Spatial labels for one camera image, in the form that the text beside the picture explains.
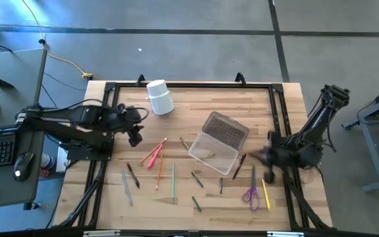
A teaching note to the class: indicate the small black floor plug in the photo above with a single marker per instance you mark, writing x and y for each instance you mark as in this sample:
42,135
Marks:
42,41

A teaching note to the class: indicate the orange wooden pencil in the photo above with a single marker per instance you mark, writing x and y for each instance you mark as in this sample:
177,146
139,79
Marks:
159,171
146,157

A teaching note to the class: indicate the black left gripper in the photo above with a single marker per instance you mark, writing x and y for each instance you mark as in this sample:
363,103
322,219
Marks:
123,120

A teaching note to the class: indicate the teal pencil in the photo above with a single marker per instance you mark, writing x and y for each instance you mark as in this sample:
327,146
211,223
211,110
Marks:
173,182

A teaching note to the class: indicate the dark green crayon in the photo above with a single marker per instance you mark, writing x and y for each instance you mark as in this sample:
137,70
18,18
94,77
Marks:
196,203
221,186
196,179

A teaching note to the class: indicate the olive yellow crayon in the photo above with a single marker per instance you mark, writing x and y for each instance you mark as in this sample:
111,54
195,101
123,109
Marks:
184,143
208,156

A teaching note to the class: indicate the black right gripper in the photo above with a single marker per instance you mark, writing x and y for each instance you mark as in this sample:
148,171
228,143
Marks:
273,153

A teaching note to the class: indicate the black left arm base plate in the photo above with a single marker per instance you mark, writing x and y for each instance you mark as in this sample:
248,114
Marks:
77,154

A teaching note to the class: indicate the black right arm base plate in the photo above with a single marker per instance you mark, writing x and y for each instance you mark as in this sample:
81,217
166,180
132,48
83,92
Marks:
314,162

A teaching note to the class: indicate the yellow marker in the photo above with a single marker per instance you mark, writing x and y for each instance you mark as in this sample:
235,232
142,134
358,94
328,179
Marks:
266,194

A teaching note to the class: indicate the grey desk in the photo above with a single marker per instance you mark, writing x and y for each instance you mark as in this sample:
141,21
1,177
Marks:
12,98

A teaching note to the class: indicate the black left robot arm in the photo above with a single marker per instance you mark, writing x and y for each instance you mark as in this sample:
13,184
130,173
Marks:
77,115

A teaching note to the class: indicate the grey pencil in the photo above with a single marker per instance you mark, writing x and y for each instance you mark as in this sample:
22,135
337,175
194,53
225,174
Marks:
127,187

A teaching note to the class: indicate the white cylindrical canister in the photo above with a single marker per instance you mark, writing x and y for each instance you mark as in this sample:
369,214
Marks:
160,98

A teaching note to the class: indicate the pink highlighter pen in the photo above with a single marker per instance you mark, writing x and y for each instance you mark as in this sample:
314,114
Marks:
155,156

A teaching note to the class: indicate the grey metal table frame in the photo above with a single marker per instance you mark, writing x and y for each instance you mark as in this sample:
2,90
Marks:
372,148

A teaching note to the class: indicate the clear plastic supply box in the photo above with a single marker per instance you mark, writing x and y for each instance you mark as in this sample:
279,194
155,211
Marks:
225,130

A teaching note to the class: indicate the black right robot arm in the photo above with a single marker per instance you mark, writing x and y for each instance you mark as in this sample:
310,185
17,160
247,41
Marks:
321,121

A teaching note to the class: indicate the black pen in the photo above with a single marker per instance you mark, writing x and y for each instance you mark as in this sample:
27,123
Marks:
239,166
133,175

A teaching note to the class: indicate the black frame clamp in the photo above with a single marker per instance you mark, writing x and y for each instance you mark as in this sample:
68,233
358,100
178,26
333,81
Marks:
140,80
240,78

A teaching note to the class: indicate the silver metal bracket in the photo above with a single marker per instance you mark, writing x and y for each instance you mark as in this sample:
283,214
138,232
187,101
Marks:
285,234
100,233

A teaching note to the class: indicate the white paper sheet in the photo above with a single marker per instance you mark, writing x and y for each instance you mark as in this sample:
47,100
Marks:
61,164

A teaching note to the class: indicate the black strip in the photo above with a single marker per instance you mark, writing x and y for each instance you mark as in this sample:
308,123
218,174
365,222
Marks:
0,82

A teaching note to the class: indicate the black computer mouse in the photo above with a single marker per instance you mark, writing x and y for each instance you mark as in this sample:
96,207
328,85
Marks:
23,166

